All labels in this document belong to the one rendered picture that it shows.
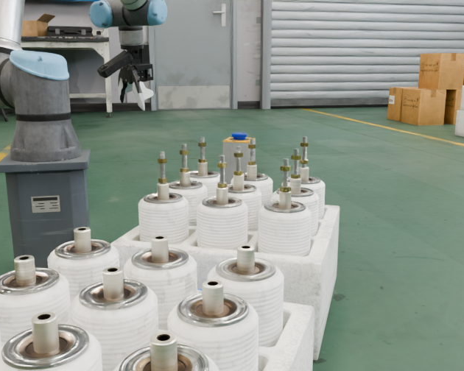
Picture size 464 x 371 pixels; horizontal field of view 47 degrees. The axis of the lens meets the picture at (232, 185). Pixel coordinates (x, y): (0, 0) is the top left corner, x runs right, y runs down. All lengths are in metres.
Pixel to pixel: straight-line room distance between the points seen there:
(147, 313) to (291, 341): 0.18
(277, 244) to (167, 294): 0.31
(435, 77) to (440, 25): 2.40
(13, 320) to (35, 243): 0.60
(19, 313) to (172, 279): 0.18
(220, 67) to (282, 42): 0.77
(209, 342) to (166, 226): 0.49
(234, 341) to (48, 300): 0.23
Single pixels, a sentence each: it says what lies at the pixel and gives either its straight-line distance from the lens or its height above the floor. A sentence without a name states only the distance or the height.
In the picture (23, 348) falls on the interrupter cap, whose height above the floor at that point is 0.25.
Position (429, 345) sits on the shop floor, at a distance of 1.08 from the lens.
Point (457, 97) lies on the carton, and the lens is 4.97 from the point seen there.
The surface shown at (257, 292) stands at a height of 0.24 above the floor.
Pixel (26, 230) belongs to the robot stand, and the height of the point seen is 0.15.
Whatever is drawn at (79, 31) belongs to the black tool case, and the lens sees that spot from 5.55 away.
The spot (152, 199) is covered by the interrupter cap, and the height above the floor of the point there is 0.25.
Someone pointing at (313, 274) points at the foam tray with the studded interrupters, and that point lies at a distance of 0.91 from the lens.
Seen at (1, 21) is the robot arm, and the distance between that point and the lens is 1.34.
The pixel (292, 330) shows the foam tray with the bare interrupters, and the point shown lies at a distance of 0.69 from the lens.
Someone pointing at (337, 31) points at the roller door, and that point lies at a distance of 6.59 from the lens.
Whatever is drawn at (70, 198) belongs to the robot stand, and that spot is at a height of 0.22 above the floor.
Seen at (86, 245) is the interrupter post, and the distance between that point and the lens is 0.76.
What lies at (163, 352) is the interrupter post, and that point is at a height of 0.27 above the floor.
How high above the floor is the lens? 0.50
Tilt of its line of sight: 13 degrees down
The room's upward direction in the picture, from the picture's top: straight up
